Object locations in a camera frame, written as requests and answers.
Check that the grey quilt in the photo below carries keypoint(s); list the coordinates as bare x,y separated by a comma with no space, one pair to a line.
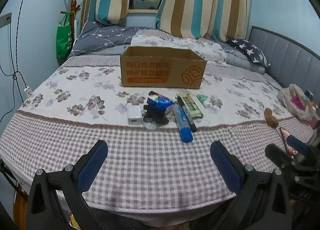
240,61

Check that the blue packet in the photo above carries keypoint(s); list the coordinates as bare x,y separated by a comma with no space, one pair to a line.
160,102

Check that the wall switch box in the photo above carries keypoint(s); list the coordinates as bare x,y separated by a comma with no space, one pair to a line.
5,20

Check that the smartphone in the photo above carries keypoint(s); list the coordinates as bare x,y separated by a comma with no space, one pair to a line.
285,137

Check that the black plastic item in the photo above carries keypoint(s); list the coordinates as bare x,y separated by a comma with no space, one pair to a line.
156,115

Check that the large blue marker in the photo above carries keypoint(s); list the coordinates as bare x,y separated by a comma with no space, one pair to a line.
183,126

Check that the grey padded headboard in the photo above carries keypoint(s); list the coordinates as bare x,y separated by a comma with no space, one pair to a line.
287,55

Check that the black marker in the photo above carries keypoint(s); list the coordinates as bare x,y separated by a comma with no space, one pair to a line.
187,115

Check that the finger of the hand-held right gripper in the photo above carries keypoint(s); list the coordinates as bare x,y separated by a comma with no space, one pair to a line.
297,145
276,155

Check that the green shopping bag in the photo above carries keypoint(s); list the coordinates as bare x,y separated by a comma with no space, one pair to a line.
63,40

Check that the floral checked bedspread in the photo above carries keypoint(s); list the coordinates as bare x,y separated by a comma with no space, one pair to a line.
150,165

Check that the grey star-print duvet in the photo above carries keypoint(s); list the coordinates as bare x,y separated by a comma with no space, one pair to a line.
105,37

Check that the bed frame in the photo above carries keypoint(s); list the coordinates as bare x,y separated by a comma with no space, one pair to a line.
18,210

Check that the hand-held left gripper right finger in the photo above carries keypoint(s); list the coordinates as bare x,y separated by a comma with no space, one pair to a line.
225,170

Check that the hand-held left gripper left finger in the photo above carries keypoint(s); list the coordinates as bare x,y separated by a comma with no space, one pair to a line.
92,167

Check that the navy star pillow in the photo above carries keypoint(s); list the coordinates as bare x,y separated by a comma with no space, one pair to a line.
250,50

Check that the white charger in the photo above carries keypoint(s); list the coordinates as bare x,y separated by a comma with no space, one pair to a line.
134,116

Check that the white plug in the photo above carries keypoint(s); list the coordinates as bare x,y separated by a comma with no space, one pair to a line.
28,91

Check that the brown cardboard box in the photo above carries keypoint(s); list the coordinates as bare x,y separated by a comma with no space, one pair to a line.
162,72

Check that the green packet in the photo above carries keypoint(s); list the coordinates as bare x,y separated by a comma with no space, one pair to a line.
192,106

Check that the cream frilly pouch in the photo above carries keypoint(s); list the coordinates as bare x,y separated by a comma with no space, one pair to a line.
291,98

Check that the small brown toy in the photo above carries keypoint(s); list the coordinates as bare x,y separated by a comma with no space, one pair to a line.
271,117

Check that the green white glue stick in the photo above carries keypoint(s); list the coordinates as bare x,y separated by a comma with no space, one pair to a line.
203,100

